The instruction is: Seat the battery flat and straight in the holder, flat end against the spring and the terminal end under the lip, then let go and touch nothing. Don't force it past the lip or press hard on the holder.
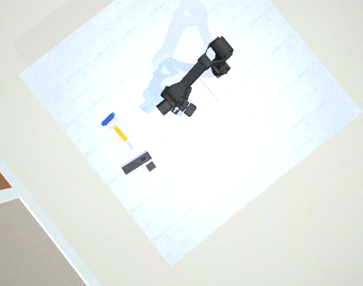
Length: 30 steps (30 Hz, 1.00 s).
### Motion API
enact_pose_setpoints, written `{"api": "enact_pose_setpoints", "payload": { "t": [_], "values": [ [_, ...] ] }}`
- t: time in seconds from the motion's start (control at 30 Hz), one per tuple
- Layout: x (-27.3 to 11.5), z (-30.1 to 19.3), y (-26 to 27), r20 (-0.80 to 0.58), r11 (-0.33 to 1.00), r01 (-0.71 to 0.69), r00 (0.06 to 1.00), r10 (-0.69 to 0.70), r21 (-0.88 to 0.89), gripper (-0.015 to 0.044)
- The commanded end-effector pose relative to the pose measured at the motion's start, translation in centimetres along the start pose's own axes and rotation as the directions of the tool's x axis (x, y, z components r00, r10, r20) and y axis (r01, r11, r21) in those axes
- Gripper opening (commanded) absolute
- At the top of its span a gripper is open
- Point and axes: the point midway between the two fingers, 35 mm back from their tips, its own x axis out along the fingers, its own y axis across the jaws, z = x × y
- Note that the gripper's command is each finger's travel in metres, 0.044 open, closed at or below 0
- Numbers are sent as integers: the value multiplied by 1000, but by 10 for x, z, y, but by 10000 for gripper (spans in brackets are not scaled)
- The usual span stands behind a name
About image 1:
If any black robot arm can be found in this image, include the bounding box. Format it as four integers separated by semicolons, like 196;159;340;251
156;36;234;116

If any yellow-handled screwdriver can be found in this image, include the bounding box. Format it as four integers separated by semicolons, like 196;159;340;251
114;126;133;149

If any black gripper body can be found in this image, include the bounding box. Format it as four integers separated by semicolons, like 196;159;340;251
161;86;196;117

